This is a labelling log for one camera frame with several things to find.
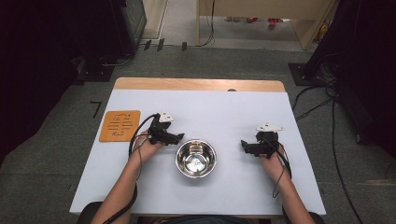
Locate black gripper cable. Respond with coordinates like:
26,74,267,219
102,113,161,224
264,136,293,199

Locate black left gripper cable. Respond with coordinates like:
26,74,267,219
102,113,161,224

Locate person's dark clothing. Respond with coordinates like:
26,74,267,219
138,215,260,224

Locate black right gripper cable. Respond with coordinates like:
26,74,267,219
264,136,293,199

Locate black cabinet with glass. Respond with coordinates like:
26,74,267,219
110,0,148,58

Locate orange square printed coaster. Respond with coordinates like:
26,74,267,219
98,109,142,143

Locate dark curtain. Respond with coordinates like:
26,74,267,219
0,0,125,162
306,0,396,158

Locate person's left hand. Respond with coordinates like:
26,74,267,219
130,130,164,164

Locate light wooden desk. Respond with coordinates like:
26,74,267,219
195,0,340,51

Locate long black floor cable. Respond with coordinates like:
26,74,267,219
330,97,364,224

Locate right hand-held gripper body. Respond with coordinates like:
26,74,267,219
255,123,285,158

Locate stainless steel bowl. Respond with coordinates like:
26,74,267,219
175,138,218,179

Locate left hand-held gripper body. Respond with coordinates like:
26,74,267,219
148,111,177,146

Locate black hanging cable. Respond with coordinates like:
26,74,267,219
198,0,217,49

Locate wooden table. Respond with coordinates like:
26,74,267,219
69,77,327,218

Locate person's right hand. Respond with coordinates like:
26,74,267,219
260,146,291,183

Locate black stand base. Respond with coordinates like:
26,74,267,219
76,55,116,83
288,63,331,88

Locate black corner tape mark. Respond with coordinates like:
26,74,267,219
90,100,103,119

